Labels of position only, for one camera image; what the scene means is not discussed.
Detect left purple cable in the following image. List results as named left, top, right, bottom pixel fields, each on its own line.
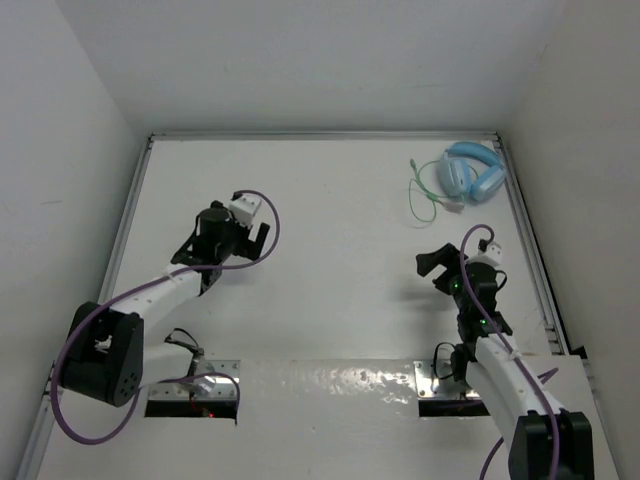
left=51, top=189, right=281, bottom=445

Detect green headphone cable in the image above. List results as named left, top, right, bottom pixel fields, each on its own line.
left=408, top=158, right=469, bottom=224

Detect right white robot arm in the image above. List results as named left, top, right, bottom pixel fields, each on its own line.
left=416, top=241, right=595, bottom=479

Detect light blue headphones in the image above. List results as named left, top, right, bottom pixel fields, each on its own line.
left=437, top=142, right=506, bottom=203

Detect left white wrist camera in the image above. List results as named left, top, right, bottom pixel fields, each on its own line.
left=228, top=194, right=262, bottom=228

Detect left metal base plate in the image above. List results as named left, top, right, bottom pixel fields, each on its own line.
left=148, top=359, right=240, bottom=402

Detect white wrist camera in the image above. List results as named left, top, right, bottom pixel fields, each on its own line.
left=472, top=241, right=503, bottom=268
left=228, top=194, right=262, bottom=228

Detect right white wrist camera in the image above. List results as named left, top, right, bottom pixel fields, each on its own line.
left=472, top=241, right=503, bottom=268

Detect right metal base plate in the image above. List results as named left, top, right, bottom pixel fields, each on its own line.
left=413, top=359, right=480, bottom=401

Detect metal base plate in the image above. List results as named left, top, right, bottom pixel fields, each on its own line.
left=413, top=359, right=480, bottom=401
left=148, top=359, right=240, bottom=402

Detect aluminium table frame rail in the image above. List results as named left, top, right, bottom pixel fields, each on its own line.
left=19, top=133, right=597, bottom=479

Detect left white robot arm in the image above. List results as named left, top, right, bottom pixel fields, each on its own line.
left=58, top=193, right=270, bottom=407

